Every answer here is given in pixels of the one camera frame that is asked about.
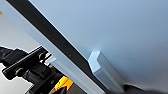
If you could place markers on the white wardrobe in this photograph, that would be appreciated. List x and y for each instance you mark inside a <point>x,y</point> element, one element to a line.
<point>53,33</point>

